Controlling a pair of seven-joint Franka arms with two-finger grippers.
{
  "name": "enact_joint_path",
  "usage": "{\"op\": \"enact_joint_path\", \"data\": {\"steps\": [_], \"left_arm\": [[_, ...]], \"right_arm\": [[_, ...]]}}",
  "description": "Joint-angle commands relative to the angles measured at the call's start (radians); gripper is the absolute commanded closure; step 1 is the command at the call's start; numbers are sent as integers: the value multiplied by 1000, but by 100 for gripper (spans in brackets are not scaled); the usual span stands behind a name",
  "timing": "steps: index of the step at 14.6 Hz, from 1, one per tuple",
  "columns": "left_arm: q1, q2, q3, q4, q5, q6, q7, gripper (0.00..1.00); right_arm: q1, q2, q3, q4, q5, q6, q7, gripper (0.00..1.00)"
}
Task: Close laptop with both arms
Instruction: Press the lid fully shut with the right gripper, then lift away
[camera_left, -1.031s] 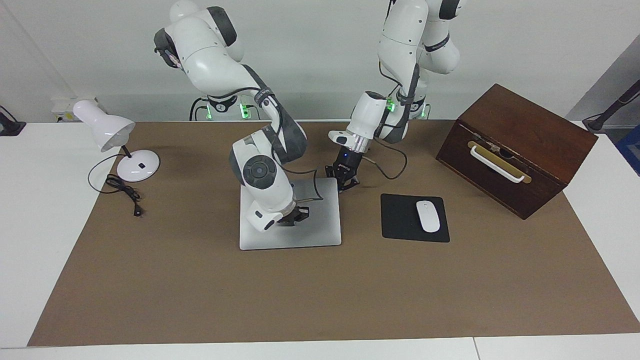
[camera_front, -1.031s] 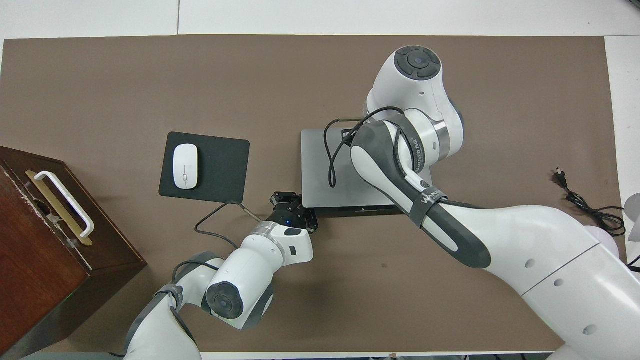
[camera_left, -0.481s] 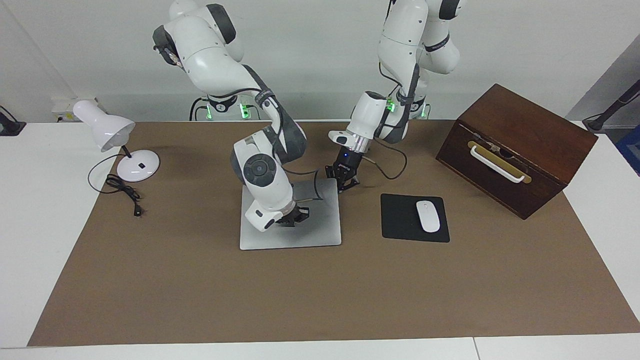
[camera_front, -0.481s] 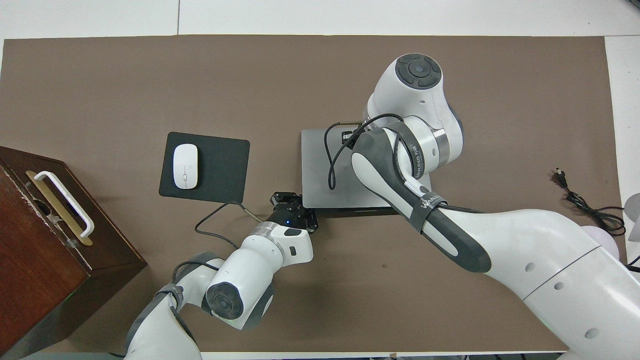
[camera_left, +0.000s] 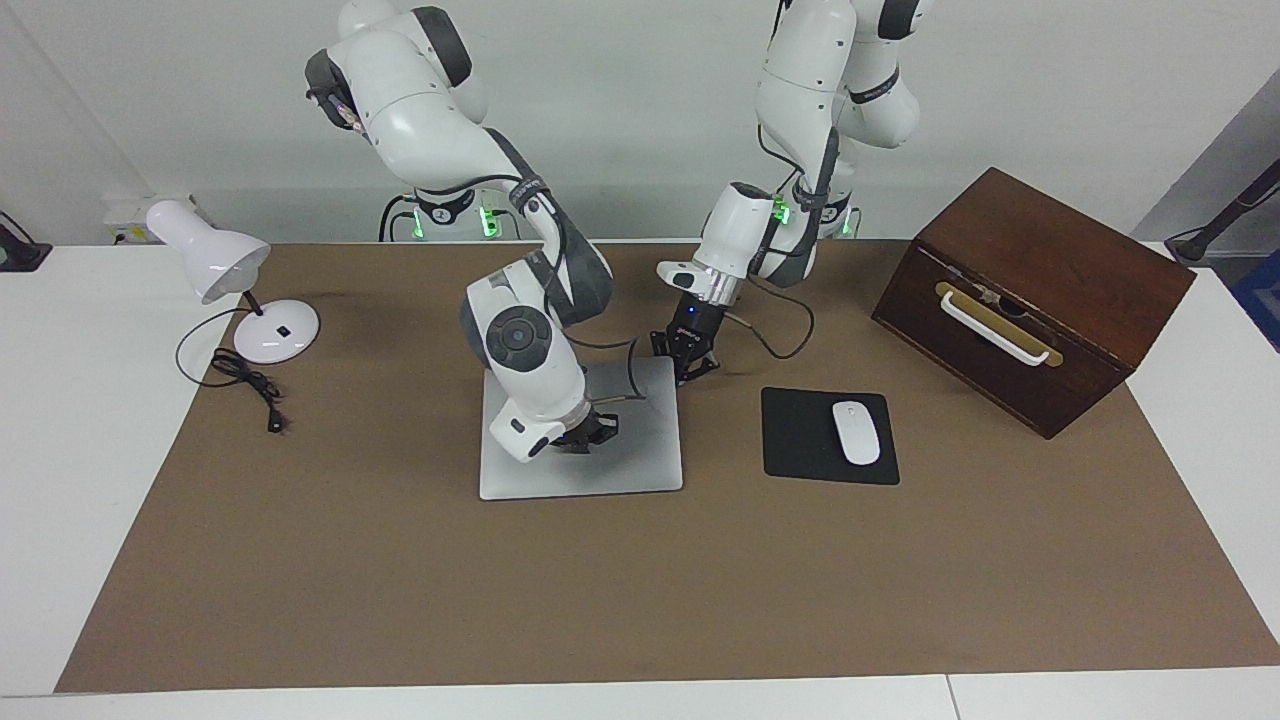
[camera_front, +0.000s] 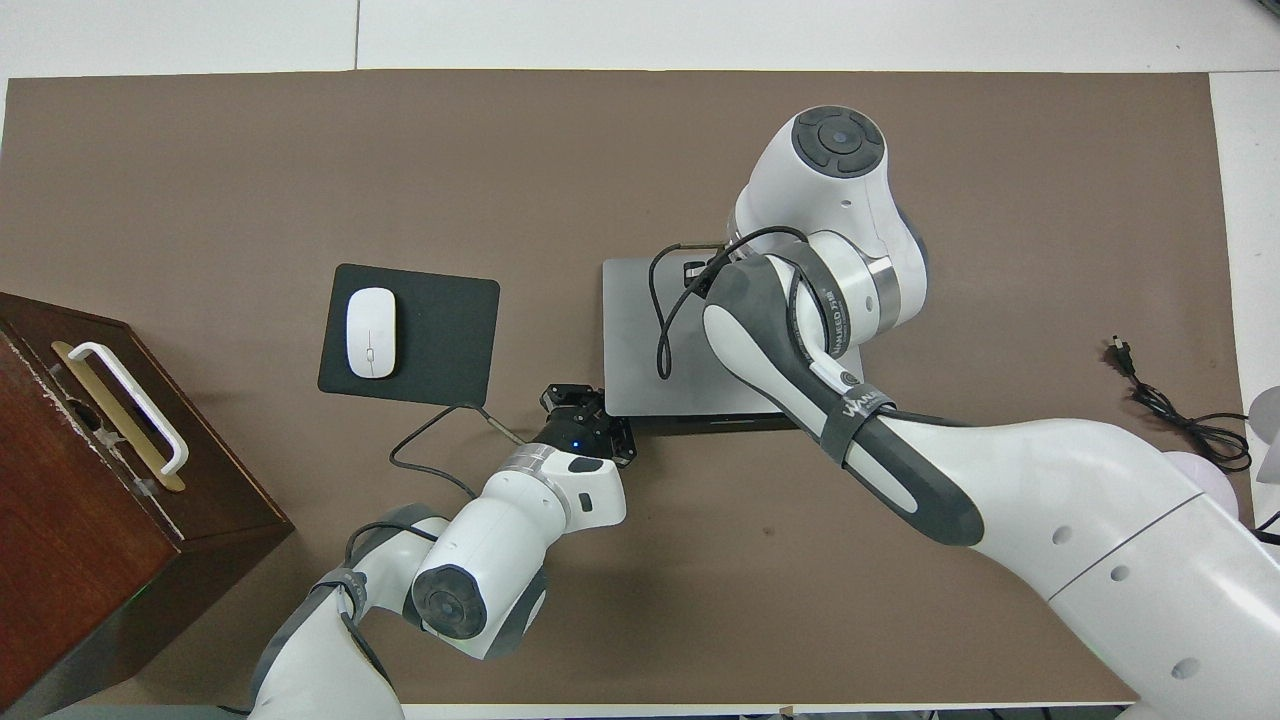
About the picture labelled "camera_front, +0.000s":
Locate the brown table mat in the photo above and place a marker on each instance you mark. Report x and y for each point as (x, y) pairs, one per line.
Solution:
(700, 580)

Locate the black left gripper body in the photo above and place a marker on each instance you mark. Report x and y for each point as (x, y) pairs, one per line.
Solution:
(585, 432)

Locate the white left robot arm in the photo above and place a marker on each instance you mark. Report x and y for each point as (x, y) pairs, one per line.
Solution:
(500, 540)

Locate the black mouse pad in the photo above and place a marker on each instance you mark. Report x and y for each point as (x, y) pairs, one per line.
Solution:
(440, 340)

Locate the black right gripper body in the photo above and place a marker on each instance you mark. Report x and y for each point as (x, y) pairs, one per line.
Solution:
(717, 258)

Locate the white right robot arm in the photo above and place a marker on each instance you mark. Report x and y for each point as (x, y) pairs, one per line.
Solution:
(1100, 500)

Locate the dark brown wooden box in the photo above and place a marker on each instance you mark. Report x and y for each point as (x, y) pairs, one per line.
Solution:
(90, 560)

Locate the white computer mouse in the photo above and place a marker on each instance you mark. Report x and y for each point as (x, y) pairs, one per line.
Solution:
(371, 332)

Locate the grey laptop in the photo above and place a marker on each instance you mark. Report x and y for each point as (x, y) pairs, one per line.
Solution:
(640, 340)

